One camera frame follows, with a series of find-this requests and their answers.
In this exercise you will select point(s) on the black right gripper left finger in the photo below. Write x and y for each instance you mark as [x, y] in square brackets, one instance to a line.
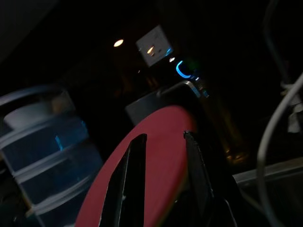
[125, 184]

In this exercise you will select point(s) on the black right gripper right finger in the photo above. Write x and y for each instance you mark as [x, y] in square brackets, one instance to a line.
[201, 175]

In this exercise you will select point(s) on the red round plate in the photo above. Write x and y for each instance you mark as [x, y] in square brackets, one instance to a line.
[163, 153]

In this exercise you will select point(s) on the yellow oil bottle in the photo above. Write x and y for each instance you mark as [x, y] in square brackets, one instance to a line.
[227, 127]

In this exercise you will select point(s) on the stainless steel sink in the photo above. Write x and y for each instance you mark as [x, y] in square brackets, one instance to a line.
[270, 172]

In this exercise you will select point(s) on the stacked clear plastic containers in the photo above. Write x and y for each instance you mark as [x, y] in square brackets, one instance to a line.
[47, 156]

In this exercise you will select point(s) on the grey thermos with red label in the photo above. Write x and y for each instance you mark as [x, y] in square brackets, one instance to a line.
[151, 104]

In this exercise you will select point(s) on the white wall socket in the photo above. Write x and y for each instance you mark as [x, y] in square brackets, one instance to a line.
[155, 45]

